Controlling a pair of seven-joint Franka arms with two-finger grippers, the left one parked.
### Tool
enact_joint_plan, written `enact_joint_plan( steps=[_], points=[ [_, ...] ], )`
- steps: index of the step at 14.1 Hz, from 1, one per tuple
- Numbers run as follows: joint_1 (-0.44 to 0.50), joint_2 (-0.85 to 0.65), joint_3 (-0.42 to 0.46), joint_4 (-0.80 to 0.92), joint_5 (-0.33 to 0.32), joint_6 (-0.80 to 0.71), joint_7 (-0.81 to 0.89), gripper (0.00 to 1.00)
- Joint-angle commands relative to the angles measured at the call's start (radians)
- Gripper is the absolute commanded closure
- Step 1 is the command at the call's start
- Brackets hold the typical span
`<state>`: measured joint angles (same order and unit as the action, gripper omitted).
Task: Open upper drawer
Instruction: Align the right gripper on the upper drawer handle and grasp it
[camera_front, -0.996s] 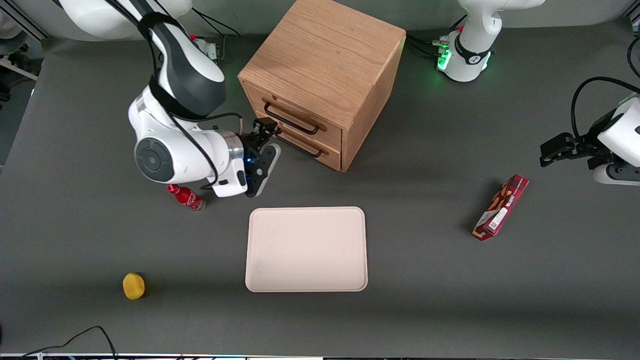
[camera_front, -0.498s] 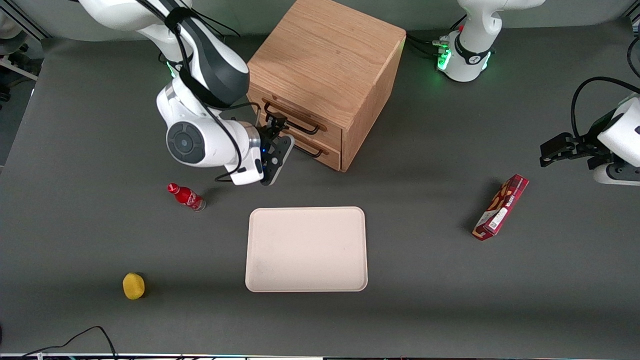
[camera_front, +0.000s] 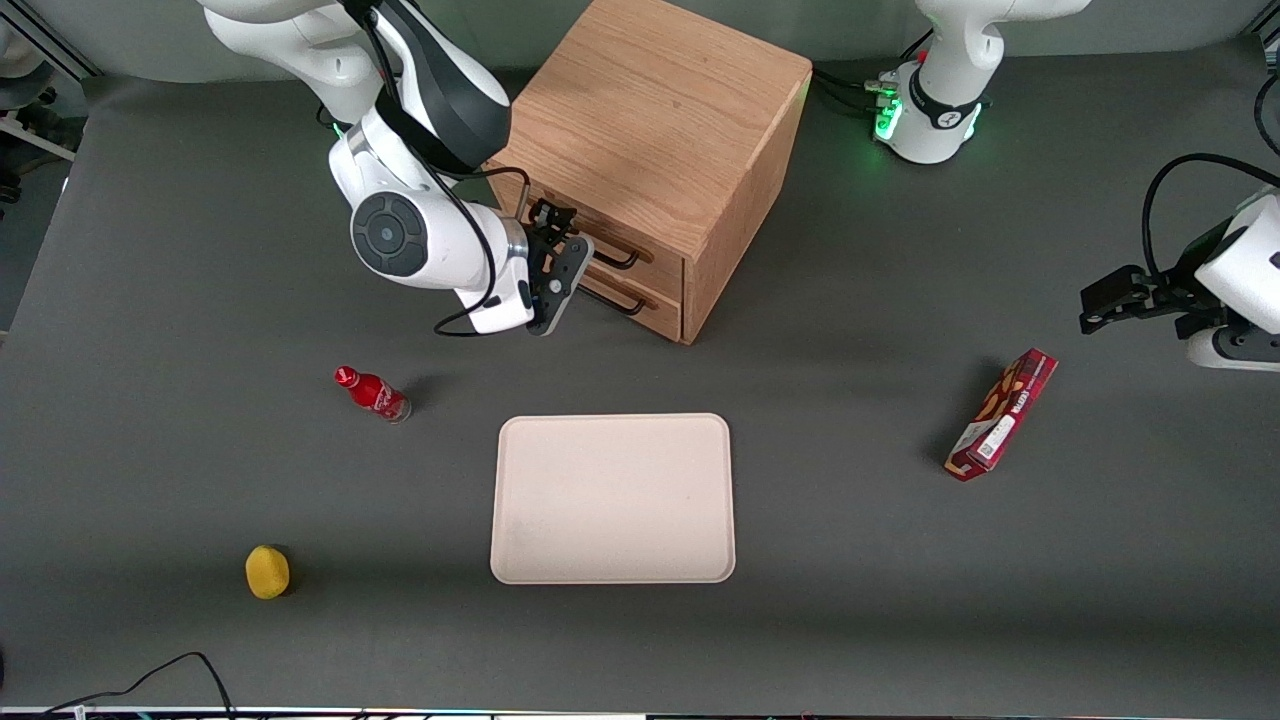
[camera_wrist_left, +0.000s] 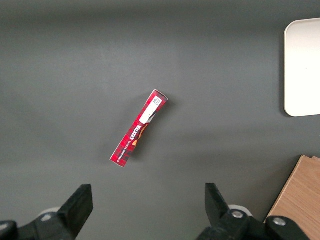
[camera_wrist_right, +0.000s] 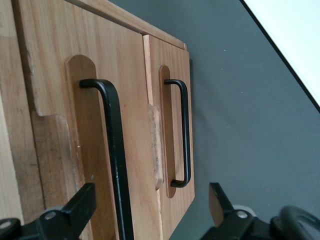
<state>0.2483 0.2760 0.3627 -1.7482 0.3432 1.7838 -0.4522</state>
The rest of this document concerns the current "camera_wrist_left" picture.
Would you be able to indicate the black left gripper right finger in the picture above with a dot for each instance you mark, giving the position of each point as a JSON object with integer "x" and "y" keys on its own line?
{"x": 217, "y": 210}

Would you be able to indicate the beige plastic tray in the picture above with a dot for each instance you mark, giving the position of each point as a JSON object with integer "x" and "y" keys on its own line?
{"x": 303, "y": 67}

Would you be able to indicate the wooden drawer cabinet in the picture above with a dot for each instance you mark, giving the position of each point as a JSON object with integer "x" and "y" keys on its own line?
{"x": 297, "y": 190}

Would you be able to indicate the red tartan cookie box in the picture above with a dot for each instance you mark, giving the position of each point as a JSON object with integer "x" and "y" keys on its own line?
{"x": 140, "y": 127}

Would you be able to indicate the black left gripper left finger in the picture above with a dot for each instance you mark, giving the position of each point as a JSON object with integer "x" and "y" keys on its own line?
{"x": 75, "y": 210}

